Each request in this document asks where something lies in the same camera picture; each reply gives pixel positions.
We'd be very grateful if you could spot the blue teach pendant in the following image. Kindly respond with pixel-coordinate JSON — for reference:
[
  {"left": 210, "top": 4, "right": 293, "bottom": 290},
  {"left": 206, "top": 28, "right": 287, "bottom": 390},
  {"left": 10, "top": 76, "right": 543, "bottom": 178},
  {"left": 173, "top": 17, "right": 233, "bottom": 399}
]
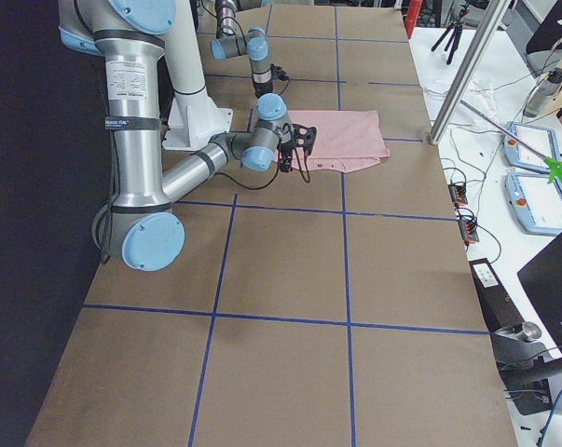
[
  {"left": 505, "top": 173, "right": 562, "bottom": 237},
  {"left": 503, "top": 121, "right": 560, "bottom": 174}
]

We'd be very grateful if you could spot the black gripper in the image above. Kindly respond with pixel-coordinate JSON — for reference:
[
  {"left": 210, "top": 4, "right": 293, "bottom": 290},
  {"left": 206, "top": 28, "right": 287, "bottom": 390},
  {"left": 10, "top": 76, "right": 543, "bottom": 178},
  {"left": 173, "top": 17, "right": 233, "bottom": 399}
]
[
  {"left": 253, "top": 64, "right": 289, "bottom": 96},
  {"left": 278, "top": 123, "right": 317, "bottom": 173}
]

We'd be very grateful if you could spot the aluminium frame post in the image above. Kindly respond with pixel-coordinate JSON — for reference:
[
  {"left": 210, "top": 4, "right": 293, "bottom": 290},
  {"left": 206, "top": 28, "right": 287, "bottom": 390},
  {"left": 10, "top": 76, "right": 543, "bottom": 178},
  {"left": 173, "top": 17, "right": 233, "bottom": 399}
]
[{"left": 429, "top": 0, "right": 510, "bottom": 145}]

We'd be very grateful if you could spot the black power box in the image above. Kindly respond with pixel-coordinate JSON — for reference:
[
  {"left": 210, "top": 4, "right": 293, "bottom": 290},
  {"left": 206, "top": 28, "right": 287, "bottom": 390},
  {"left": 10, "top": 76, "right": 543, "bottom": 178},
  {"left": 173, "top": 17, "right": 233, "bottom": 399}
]
[{"left": 468, "top": 256, "right": 533, "bottom": 369}]

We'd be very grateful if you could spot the upper blue teach pendant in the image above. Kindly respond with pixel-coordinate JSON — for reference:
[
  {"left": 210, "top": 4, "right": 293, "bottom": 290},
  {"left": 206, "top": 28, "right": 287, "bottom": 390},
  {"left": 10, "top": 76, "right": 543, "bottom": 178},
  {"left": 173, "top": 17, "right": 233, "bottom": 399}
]
[{"left": 503, "top": 121, "right": 560, "bottom": 174}]

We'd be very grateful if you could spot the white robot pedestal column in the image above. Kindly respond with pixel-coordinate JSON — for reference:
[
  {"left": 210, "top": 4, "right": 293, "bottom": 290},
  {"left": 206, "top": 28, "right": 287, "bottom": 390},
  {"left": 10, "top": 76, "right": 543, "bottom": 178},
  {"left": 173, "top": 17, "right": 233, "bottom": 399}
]
[{"left": 163, "top": 1, "right": 233, "bottom": 151}]

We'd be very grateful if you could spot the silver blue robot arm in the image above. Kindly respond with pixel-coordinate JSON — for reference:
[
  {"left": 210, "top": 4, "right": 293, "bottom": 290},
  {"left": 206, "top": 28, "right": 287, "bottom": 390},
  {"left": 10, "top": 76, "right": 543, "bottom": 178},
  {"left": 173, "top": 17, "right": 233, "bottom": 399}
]
[
  {"left": 211, "top": 0, "right": 290, "bottom": 98},
  {"left": 59, "top": 1, "right": 317, "bottom": 272}
]

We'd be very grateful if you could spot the lower blue teach pendant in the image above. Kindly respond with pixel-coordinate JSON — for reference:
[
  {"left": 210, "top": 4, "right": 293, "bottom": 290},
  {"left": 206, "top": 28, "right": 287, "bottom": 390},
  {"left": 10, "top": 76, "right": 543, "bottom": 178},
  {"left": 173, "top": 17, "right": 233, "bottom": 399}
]
[{"left": 505, "top": 173, "right": 562, "bottom": 237}]

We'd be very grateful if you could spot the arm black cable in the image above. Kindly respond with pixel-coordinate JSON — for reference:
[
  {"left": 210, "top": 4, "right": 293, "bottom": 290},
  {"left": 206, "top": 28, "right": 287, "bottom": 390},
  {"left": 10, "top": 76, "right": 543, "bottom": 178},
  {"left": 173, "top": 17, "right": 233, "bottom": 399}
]
[{"left": 212, "top": 134, "right": 312, "bottom": 191}]

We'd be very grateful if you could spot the orange black terminal block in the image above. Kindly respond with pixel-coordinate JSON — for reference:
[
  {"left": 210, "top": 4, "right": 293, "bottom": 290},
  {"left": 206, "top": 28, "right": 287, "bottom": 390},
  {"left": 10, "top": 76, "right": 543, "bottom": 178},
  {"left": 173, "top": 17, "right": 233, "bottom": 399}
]
[{"left": 448, "top": 183, "right": 468, "bottom": 207}]

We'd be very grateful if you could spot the black tripod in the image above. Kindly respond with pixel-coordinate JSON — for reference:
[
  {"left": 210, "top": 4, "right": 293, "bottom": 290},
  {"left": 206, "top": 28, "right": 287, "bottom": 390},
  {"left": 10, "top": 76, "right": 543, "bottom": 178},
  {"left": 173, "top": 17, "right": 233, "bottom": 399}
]
[{"left": 431, "top": 8, "right": 467, "bottom": 65}]

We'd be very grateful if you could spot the black monitor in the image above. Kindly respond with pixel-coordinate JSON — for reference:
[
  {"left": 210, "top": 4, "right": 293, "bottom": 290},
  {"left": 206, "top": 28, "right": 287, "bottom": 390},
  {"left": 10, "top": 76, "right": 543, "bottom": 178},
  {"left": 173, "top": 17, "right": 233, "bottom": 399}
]
[{"left": 517, "top": 232, "right": 562, "bottom": 350}]

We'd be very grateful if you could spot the pink t-shirt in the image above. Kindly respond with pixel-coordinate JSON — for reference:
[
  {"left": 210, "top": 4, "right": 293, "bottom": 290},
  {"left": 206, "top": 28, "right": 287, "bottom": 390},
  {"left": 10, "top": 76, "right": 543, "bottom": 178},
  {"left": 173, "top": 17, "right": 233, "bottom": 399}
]
[{"left": 289, "top": 110, "right": 391, "bottom": 173}]

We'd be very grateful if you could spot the water bottle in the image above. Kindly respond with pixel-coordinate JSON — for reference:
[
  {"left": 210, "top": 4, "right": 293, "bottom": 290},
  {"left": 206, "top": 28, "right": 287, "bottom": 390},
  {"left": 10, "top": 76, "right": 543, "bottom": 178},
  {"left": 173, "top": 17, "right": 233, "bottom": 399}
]
[{"left": 523, "top": 67, "right": 562, "bottom": 117}]

